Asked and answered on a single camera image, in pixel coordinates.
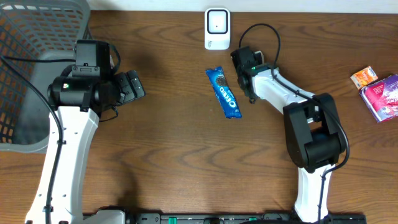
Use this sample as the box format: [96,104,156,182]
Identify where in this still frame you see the purple red tissue pack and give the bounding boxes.
[359,74,397,123]

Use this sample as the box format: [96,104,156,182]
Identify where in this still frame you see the white barcode scanner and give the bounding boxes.
[204,7,231,50]

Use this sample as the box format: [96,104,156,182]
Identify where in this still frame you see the dark grey plastic basket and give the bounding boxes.
[1,0,91,153]

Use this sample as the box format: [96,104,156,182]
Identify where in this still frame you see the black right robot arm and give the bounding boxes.
[236,64,349,223]

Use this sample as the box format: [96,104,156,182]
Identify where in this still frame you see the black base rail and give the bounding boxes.
[83,212,368,224]

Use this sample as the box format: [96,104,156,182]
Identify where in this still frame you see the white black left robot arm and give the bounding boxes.
[25,70,145,223]

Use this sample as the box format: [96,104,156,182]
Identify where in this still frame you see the orange tissue pocket pack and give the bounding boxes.
[350,66,378,90]

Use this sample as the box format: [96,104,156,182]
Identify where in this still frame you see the blue snack bar wrapper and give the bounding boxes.
[205,67,242,119]

